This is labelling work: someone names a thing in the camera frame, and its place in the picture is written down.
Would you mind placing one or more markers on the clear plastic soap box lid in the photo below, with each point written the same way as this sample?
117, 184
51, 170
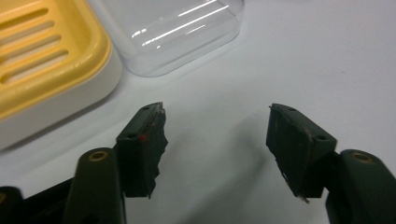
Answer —
174, 34

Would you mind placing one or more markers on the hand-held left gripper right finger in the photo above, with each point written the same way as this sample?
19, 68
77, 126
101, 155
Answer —
303, 155

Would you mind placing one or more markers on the white soap dish base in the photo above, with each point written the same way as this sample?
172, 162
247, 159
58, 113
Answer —
67, 96

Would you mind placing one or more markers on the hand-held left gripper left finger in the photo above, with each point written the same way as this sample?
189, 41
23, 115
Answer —
140, 161

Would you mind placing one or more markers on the yellow slotted soap tray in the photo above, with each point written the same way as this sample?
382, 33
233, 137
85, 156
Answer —
46, 49

